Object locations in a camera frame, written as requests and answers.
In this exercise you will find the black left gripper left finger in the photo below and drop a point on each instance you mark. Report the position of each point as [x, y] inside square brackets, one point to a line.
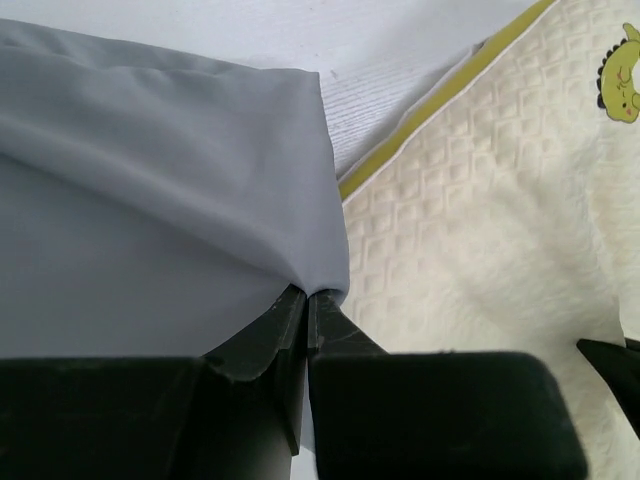
[233, 413]

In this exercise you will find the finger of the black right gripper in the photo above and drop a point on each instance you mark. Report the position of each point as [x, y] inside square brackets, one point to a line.
[619, 367]

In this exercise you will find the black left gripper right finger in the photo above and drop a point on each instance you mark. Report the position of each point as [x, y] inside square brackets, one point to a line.
[471, 415]

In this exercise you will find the cream quilted pillow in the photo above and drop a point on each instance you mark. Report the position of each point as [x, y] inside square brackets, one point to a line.
[504, 213]

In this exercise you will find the grey fabric pillowcase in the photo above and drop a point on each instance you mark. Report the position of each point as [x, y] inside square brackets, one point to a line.
[155, 202]

